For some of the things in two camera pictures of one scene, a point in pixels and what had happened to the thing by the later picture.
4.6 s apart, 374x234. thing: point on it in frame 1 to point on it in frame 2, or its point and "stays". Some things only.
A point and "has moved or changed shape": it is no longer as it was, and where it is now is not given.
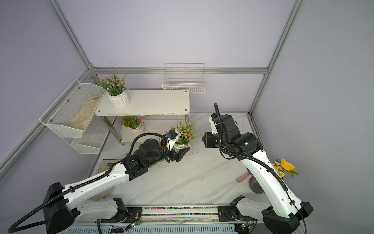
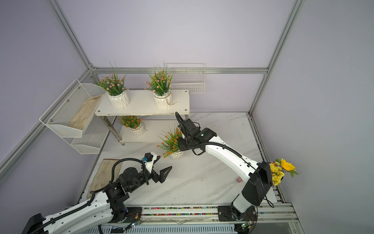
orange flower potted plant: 133,123 stays
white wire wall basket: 185,76 stays
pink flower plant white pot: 116,90 stays
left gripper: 173,156 to 161,177
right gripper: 209,142 to 183,147
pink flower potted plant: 185,134 has moved or changed shape
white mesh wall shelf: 72,116 stays
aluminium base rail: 174,220 stays
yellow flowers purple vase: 281,166 stays
